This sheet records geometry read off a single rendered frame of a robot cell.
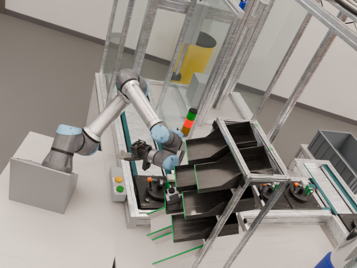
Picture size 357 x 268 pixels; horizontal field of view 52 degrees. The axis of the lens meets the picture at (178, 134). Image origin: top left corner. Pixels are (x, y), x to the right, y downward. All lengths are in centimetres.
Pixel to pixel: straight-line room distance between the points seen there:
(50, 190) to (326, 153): 255
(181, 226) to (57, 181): 63
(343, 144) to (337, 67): 201
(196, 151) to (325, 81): 451
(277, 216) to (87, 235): 112
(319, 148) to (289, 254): 159
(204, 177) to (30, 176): 87
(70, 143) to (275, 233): 134
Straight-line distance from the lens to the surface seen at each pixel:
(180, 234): 163
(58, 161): 186
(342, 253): 198
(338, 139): 397
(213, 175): 143
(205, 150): 152
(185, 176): 163
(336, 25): 181
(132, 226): 200
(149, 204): 200
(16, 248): 190
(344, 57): 578
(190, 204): 153
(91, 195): 211
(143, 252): 195
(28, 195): 199
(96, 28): 551
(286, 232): 244
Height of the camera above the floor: 245
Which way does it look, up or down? 36 degrees down
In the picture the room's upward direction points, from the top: 21 degrees clockwise
